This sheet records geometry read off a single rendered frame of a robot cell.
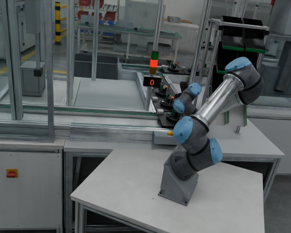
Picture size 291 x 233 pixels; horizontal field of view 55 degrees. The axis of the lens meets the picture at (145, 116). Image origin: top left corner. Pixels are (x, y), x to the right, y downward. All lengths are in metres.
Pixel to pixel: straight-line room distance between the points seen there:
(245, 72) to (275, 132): 1.70
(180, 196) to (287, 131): 1.90
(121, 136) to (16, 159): 0.66
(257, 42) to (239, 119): 0.54
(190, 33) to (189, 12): 3.25
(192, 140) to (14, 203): 1.35
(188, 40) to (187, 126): 8.12
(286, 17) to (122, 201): 2.19
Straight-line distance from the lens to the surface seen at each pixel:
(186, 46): 9.34
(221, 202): 1.54
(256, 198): 1.67
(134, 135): 1.84
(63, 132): 1.85
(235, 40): 2.00
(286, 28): 2.91
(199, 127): 1.28
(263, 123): 2.94
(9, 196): 2.12
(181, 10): 12.41
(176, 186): 1.41
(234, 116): 2.12
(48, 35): 1.62
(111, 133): 1.82
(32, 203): 2.13
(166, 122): 1.96
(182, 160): 1.38
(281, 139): 3.15
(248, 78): 1.44
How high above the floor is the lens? 1.80
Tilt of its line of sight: 25 degrees down
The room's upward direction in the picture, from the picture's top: 7 degrees clockwise
